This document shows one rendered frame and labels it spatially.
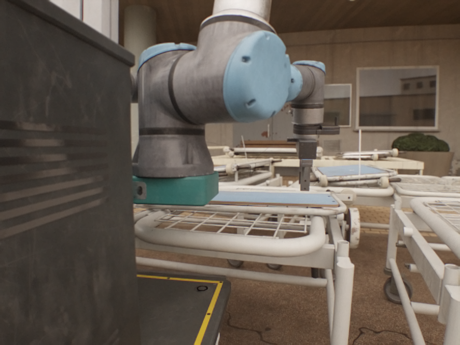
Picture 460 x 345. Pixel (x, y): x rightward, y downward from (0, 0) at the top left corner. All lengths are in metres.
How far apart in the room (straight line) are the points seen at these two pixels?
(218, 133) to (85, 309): 7.01
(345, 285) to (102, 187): 0.55
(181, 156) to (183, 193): 0.07
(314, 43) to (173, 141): 6.79
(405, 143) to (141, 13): 5.38
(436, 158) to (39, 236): 5.89
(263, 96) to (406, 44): 7.09
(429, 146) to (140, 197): 5.84
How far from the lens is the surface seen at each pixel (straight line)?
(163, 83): 0.60
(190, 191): 0.60
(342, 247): 0.76
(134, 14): 6.15
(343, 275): 0.71
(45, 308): 0.30
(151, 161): 0.61
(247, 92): 0.47
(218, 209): 0.95
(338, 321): 0.76
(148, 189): 0.63
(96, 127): 0.34
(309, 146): 0.82
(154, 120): 0.62
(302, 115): 0.83
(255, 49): 0.49
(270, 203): 0.99
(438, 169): 6.05
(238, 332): 1.26
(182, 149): 0.61
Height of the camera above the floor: 0.72
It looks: 5 degrees down
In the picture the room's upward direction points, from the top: straight up
